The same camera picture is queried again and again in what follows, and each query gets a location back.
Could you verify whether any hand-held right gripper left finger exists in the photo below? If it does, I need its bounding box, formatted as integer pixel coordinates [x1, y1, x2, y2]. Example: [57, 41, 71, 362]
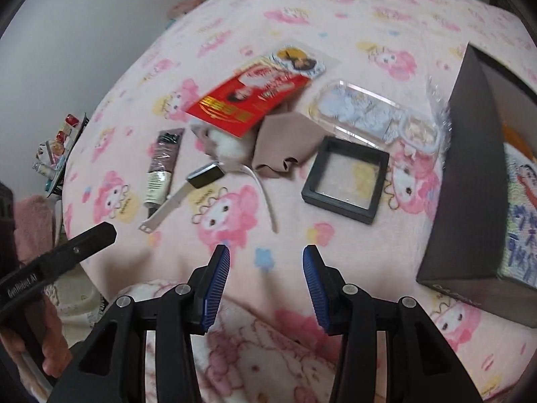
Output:
[48, 244, 232, 403]

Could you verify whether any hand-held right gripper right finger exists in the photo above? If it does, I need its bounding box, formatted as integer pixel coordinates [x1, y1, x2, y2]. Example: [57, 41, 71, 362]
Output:
[302, 244, 483, 403]

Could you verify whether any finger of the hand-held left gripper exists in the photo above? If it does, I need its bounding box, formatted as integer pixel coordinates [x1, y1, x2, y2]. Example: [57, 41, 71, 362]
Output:
[25, 222, 117, 281]

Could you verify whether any beige cloth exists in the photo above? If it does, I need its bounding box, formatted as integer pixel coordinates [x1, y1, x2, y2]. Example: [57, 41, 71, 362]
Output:
[252, 113, 328, 177]

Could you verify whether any black cardboard box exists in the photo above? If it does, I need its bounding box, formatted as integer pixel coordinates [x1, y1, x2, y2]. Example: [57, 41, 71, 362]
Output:
[415, 43, 537, 328]

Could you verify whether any person's left hand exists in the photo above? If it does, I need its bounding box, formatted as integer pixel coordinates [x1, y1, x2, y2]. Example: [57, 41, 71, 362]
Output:
[40, 298, 74, 380]

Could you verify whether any pink cloth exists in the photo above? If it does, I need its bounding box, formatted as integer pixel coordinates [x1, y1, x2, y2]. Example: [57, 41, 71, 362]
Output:
[17, 195, 59, 265]

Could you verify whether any cream cloth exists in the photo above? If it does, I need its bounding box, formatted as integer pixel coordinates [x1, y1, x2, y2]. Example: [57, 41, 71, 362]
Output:
[46, 277, 110, 337]

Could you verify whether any pile of boxes and toys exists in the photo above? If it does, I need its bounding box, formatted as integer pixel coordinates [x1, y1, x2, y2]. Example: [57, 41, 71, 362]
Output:
[34, 111, 89, 198]

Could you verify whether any dark and white cosmetic tube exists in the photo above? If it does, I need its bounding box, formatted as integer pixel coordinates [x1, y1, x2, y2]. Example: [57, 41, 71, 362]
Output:
[143, 128, 185, 208]

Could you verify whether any white fluffy ball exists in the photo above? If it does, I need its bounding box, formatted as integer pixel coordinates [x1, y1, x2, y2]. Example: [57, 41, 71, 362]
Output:
[191, 120, 256, 169]

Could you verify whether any clear rectangular plastic case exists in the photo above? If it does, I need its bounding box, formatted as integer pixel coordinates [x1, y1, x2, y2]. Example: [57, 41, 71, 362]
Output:
[308, 79, 409, 143]

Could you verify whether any small round clear case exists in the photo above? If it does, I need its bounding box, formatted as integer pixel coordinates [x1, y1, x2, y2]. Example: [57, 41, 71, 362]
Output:
[396, 115, 441, 156]

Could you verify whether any red packet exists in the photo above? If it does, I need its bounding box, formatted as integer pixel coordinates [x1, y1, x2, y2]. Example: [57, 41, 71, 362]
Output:
[185, 65, 311, 139]

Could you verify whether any cartoon print clear packet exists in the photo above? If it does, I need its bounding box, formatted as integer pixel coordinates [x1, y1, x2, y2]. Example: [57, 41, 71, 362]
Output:
[497, 143, 537, 290]

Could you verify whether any photo card in sleeve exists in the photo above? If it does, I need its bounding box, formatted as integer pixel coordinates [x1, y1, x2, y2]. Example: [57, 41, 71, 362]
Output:
[239, 42, 336, 80]

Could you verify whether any yellow flat packet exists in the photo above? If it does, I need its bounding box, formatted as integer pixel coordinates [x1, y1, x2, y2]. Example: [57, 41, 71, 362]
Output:
[501, 122, 537, 147]

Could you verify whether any pink plush toy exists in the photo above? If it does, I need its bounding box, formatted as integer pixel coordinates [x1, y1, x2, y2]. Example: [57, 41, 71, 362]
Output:
[168, 0, 206, 19]

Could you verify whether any pink printed blanket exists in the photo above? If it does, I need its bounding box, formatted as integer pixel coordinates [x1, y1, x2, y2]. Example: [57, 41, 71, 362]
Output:
[54, 0, 537, 403]

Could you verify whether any white handled black head tool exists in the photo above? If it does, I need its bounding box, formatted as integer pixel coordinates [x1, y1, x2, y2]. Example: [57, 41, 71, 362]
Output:
[138, 162, 225, 233]

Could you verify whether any white strap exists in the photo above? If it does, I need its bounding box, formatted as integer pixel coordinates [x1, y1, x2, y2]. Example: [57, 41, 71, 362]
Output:
[241, 164, 278, 233]

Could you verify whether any black square frame box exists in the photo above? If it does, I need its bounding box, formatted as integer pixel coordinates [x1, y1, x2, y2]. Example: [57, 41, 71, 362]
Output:
[301, 135, 390, 224]

